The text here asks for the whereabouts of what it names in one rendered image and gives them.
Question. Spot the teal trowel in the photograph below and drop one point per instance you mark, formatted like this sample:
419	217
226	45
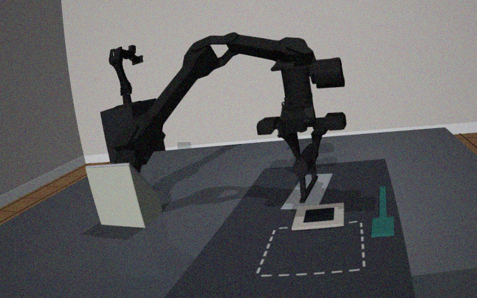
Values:
382	226

